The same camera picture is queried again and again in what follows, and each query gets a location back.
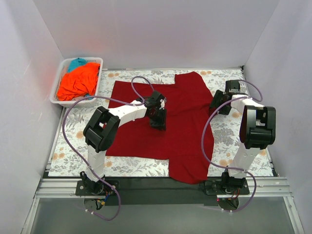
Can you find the floral patterned table mat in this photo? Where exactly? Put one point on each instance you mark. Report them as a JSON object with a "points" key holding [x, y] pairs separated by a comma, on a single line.
{"points": [[64, 162]]}

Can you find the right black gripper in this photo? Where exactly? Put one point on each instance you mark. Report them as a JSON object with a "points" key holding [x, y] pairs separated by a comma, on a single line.
{"points": [[217, 103]]}

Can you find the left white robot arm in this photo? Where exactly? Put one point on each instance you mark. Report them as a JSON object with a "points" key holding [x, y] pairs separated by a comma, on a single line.
{"points": [[100, 133]]}

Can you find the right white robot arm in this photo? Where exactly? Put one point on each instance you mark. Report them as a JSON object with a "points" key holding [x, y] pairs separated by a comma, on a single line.
{"points": [[257, 131]]}

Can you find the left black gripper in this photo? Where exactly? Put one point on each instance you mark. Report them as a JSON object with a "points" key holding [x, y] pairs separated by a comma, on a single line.
{"points": [[158, 122]]}

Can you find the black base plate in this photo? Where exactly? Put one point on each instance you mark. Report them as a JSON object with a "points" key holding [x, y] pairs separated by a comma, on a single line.
{"points": [[161, 192]]}

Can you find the teal t-shirt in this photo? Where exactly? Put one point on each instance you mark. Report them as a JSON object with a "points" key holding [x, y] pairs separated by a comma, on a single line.
{"points": [[76, 63]]}

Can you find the orange t-shirt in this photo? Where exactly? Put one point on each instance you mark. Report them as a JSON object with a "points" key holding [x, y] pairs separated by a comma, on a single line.
{"points": [[80, 82]]}

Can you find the dark red t-shirt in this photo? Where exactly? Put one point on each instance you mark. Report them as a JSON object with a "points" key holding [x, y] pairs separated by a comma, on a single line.
{"points": [[188, 101]]}

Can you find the aluminium frame rail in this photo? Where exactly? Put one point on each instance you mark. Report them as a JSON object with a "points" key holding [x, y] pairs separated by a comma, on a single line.
{"points": [[70, 187]]}

